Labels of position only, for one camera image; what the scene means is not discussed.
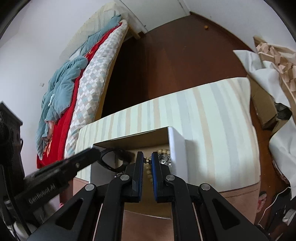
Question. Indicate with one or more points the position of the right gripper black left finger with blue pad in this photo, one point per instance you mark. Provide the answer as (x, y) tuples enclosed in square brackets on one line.
[(95, 212)]

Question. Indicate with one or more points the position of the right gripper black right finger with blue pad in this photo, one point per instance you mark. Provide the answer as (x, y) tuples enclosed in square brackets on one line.
[(199, 212)]

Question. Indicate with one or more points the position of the white cardboard jewelry box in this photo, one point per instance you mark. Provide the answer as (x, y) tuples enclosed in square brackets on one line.
[(170, 145)]

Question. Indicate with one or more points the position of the pink striped table cloth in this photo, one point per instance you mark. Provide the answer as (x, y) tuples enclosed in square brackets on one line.
[(215, 123)]

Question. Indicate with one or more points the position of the blue-grey quilt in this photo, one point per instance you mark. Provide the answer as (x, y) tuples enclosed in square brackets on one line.
[(58, 97)]

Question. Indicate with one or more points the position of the white sheet pile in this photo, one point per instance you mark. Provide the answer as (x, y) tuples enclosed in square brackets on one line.
[(282, 143)]

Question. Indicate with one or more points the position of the bed with red blanket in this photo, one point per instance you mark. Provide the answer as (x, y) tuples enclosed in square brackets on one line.
[(89, 86)]

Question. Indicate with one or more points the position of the brown cardboard box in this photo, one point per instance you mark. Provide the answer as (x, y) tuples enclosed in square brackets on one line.
[(272, 115)]

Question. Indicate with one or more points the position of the beige geometric patterned cloth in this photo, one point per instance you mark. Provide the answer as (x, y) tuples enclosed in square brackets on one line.
[(283, 59)]

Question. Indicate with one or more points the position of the white door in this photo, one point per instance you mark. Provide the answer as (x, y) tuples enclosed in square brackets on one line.
[(146, 15)]

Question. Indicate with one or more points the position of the small silver charm in bracelet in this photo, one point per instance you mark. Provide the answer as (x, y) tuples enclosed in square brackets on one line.
[(165, 159)]

